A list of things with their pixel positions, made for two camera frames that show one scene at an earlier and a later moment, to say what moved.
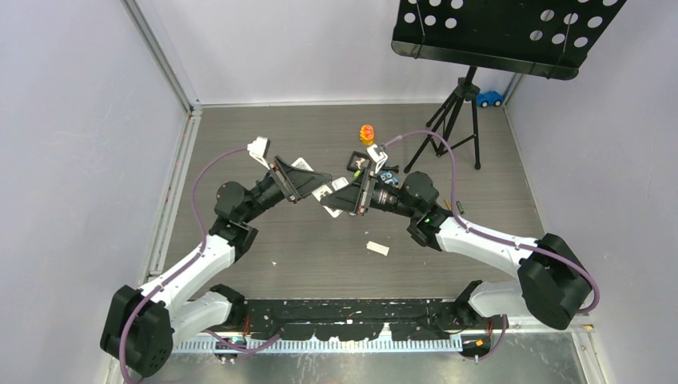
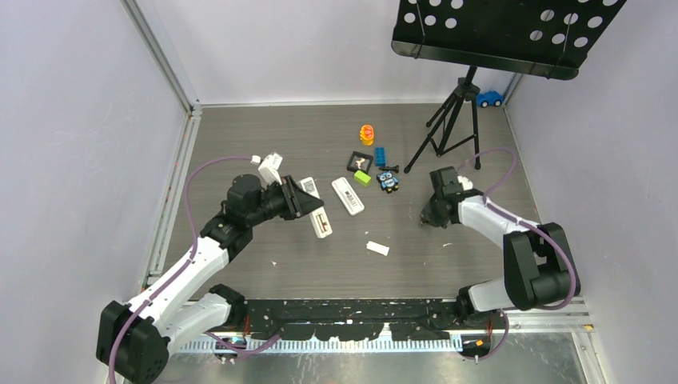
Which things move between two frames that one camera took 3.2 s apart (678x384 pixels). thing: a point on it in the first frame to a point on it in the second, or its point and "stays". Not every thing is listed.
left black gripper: (296, 183) to (297, 202)
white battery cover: (377, 248) stays
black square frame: (359, 154) stays
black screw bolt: (396, 168) stays
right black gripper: (356, 197) to (428, 216)
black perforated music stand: (546, 38) stays
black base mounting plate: (348, 319) stays
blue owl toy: (388, 178) stays
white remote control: (321, 193) to (321, 222)
